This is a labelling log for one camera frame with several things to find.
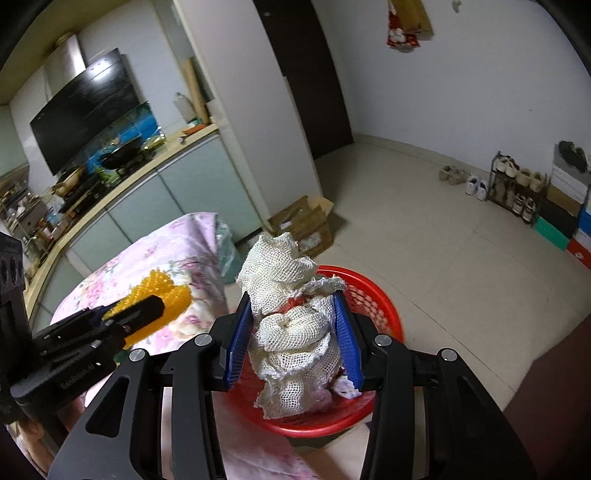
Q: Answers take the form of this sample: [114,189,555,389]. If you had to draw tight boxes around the black wok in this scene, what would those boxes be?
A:
[99,137,143,169]

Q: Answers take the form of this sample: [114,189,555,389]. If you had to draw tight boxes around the dark brown furniture panel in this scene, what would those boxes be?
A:
[503,332,591,480]

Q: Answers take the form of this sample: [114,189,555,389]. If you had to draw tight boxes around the red wall decoration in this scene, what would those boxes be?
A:
[385,0,421,51]

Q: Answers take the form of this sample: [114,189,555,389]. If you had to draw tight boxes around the white mesh cloth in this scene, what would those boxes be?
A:
[236,232,347,420]

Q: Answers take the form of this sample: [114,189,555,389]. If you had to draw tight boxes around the white plastic bottle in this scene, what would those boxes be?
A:
[173,92,195,123]

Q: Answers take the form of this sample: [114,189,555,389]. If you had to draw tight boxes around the beige frying pan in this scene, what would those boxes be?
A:
[51,166,86,195]

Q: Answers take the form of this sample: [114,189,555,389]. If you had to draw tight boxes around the pair of dark shoes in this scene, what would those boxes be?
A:
[558,141,589,168]

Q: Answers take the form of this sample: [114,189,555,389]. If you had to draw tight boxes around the black shoe rack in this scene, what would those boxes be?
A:
[489,151,550,224]

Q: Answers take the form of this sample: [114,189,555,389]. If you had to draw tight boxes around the black range hood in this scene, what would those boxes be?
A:
[30,32,141,176]

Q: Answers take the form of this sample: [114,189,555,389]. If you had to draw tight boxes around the yellow foam net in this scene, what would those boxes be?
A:
[113,272,192,349]

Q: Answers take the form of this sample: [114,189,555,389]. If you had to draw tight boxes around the brown paper bag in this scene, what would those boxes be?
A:
[397,0,435,38]

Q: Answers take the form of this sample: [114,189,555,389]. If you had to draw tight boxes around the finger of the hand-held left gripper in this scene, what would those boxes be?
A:
[90,295,168,352]
[32,305,116,340]

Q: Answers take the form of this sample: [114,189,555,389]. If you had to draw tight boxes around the pink floral quilt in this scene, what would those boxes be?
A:
[14,211,324,480]

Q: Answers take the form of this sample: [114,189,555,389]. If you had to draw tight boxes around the dark door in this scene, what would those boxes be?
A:
[253,0,355,160]

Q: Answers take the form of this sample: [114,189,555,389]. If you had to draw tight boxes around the kitchen counter with grey cabinets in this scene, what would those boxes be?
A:
[0,122,264,324]

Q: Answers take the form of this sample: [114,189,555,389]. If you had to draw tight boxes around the stack of shoe boxes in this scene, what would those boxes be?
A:
[536,143,591,268]

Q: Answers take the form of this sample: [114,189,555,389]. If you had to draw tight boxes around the wooden cutting board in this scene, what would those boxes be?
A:
[185,58,211,124]

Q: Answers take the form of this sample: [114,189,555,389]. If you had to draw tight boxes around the metal spice rack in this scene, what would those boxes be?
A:
[0,180,51,245]

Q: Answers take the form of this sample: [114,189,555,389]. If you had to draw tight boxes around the group of assorted shoes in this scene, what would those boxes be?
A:
[495,156,548,220]

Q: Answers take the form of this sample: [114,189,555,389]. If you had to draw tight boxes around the red plastic mesh basket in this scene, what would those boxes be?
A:
[210,264,403,438]

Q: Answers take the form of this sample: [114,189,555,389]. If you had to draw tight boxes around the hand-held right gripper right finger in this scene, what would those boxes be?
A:
[332,290,539,480]

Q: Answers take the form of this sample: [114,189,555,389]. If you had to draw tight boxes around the black induction cooker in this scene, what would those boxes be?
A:
[60,178,105,204]

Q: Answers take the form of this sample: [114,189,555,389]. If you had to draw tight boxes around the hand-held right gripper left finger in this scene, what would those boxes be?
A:
[46,291,254,480]

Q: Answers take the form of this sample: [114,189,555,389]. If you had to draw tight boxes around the cardboard box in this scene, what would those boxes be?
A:
[268,195,348,258]

